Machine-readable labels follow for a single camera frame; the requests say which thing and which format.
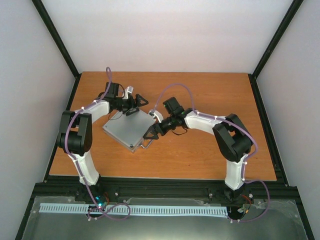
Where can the aluminium poker case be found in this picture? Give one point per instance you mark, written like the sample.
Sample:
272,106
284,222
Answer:
128,130

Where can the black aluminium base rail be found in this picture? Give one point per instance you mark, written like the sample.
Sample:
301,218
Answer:
209,191

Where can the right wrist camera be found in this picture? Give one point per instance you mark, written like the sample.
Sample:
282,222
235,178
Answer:
173,109

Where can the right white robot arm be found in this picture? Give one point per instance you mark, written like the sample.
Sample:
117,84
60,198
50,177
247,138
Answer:
233,140

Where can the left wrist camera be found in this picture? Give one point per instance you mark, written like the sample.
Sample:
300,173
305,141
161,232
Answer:
116,90

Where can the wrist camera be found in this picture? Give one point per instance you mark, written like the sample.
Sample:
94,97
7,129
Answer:
173,109
116,90

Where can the black frame post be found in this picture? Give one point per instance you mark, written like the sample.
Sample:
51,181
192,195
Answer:
277,36
49,24

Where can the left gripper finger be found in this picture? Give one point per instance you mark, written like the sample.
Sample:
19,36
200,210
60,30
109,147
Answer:
140,101
132,111

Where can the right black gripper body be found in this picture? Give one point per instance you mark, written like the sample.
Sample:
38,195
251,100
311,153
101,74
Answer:
166,128

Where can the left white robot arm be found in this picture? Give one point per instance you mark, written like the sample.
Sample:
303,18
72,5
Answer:
75,135

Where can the right black frame post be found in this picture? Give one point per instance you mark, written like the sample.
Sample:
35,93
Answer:
277,36

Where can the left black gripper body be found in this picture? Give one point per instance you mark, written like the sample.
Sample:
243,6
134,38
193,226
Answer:
125,108

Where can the white slotted cable duct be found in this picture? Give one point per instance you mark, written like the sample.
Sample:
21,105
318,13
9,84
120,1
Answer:
136,210

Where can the left black frame post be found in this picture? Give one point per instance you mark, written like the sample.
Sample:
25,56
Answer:
49,24

